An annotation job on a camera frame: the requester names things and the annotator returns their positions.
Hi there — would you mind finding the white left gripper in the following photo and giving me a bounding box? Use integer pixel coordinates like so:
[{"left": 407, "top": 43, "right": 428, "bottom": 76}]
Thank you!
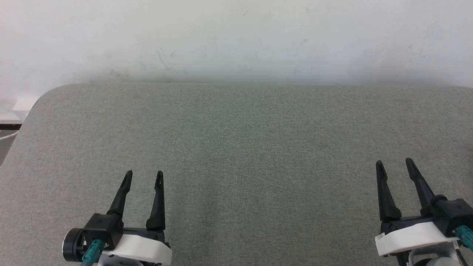
[{"left": 62, "top": 170, "right": 173, "bottom": 266}]

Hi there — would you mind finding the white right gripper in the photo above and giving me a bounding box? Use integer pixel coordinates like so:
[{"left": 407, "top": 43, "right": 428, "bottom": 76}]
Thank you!
[{"left": 375, "top": 157, "right": 459, "bottom": 257}]

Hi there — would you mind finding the left arm teal-plug cable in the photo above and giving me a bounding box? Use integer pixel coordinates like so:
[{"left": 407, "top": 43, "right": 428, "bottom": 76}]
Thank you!
[{"left": 81, "top": 239, "right": 105, "bottom": 266}]

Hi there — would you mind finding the arm teal-plug cable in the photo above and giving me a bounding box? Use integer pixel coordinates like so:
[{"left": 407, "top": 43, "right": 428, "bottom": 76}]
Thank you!
[
  {"left": 81, "top": 239, "right": 105, "bottom": 266},
  {"left": 455, "top": 226, "right": 473, "bottom": 266}
]

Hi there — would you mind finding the right arm teal-plug cable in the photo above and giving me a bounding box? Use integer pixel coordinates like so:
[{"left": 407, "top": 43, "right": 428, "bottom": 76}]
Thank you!
[{"left": 455, "top": 226, "right": 473, "bottom": 266}]

